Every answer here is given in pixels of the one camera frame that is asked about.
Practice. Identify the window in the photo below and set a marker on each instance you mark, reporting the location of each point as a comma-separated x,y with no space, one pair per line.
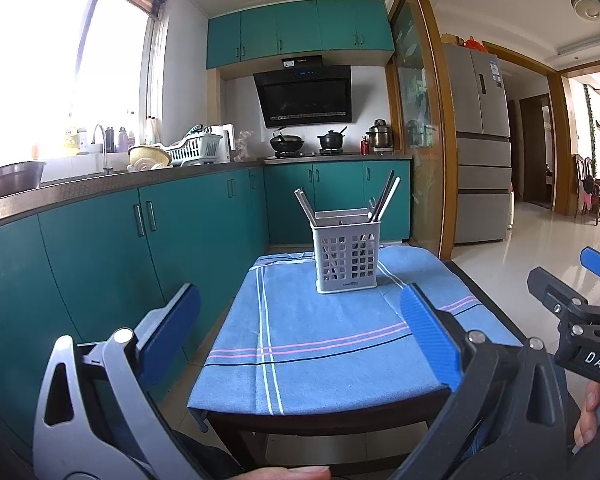
45,70

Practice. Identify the yellow oil bottle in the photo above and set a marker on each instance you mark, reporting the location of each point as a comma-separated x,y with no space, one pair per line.
70,142

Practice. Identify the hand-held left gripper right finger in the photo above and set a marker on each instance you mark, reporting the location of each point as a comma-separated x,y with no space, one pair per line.
427,335

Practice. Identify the steel basin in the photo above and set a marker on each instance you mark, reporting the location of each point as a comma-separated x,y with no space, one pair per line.
12,180

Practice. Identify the white kettle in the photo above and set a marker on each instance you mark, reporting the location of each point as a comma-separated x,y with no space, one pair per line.
226,144

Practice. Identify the purple bottle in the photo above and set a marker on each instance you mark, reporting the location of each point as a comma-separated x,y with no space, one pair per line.
123,141

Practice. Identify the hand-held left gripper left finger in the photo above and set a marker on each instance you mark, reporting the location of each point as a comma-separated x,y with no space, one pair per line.
172,330

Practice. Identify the clear plastic bag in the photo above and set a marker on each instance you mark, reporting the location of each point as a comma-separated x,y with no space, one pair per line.
245,146

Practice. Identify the grey plastic utensil holder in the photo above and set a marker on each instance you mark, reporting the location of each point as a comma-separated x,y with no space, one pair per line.
345,265

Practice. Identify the red bottle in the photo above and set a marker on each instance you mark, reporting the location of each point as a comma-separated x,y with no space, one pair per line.
365,146

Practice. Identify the steel stock pot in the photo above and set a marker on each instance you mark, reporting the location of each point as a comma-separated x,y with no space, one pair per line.
380,136

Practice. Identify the gas stove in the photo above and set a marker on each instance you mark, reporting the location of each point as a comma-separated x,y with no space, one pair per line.
310,154

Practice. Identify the dark bottle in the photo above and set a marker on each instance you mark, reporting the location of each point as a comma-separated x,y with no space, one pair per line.
110,140

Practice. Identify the black range hood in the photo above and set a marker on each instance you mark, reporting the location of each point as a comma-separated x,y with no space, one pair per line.
305,97

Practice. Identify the teal wall cabinet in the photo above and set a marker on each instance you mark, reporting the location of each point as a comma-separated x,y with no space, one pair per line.
300,30

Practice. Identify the white dish rack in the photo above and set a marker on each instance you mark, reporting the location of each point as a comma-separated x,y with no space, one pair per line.
195,149

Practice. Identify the red bag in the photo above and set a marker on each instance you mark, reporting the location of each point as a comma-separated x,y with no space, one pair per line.
474,44

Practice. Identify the black wok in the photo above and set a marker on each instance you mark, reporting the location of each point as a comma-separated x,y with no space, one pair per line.
286,142

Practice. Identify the dark wooden table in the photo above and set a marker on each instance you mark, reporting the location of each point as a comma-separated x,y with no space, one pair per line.
330,427

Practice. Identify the wooden doorway frame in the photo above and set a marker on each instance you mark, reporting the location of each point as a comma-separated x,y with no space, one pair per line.
560,135

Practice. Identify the black cooking pot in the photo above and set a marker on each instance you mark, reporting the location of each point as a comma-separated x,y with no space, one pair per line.
332,140

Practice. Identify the glass sliding door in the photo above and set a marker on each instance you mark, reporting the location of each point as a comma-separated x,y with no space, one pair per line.
420,125

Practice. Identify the blue striped table cloth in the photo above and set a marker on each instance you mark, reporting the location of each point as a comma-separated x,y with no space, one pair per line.
310,350

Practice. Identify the white chopstick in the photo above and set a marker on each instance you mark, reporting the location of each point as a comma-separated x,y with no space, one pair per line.
391,197
311,204
305,206

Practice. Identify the steel countertop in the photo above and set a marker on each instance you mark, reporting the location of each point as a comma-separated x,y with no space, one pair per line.
80,192

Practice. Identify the silver refrigerator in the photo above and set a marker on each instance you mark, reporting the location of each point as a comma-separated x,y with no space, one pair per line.
477,160

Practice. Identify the wooden chair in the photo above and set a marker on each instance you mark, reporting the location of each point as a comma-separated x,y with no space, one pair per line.
597,187

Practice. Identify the person's right hand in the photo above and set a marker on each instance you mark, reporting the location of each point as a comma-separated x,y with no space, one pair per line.
589,407

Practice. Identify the steel faucet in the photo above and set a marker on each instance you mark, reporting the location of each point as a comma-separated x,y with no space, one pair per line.
102,147

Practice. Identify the white bottle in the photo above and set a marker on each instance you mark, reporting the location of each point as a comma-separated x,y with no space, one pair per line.
152,131

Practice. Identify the yellow plastic colander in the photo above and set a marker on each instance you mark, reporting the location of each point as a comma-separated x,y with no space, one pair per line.
150,156

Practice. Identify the person's left hand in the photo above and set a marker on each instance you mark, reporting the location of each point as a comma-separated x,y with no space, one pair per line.
285,474

